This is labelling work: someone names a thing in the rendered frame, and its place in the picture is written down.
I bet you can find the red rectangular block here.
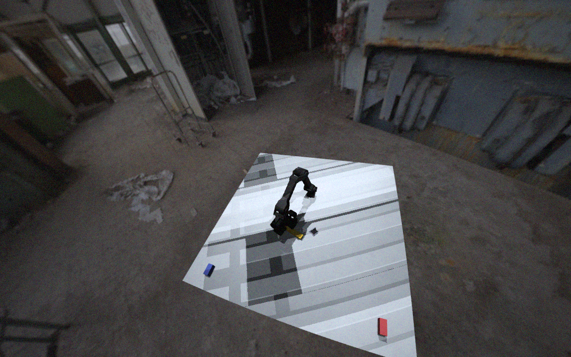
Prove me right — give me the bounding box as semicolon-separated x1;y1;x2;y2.
378;318;388;336

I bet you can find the blue rectangular block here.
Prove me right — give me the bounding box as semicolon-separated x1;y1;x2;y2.
203;263;215;277

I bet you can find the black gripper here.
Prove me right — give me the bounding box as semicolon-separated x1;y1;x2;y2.
273;210;297;236

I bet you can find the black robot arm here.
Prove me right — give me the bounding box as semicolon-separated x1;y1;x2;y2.
270;167;318;230

